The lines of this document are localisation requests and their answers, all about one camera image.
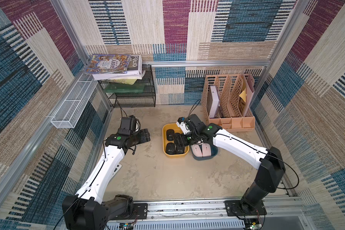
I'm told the pink mouse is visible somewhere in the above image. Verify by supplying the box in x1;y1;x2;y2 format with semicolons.
201;143;212;157
191;144;203;158

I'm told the black mouse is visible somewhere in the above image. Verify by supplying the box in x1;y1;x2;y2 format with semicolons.
165;142;176;155
166;129;175;141
173;133;186;148
175;146;185;154

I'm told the yellow plastic storage box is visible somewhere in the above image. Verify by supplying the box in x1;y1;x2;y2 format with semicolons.
162;123;189;158

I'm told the teal plastic storage box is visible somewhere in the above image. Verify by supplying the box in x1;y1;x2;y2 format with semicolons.
193;144;218;161

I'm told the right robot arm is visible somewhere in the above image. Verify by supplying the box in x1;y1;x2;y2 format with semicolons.
173;114;286;216

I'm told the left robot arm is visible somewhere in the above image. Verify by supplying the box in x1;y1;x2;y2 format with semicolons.
62;116;150;230

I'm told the white box in organizer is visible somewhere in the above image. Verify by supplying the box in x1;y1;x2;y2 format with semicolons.
207;85;219;118

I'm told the pink desktop file organizer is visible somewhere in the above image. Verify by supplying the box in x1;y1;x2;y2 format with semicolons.
201;73;255;132

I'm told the green folder on shelf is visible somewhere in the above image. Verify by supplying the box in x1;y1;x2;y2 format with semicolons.
103;83;145;94

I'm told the black and white folio book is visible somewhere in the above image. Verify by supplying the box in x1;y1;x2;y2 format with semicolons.
92;55;146;81

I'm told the yellow paper in organizer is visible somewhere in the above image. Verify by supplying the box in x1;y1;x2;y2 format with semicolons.
239;89;247;103

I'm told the colourful picture book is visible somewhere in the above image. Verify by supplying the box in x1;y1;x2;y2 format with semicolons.
84;54;131;74

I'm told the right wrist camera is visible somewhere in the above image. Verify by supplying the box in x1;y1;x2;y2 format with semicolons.
176;117;191;135

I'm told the black wire shelf rack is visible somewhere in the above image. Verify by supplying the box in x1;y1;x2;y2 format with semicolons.
99;65;156;108

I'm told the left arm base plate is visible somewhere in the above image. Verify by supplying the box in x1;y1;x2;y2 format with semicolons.
129;203;148;221

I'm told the white wire mesh basket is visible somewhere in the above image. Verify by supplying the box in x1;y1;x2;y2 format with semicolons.
51;76;97;129

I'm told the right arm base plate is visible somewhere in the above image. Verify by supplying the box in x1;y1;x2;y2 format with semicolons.
224;200;267;218

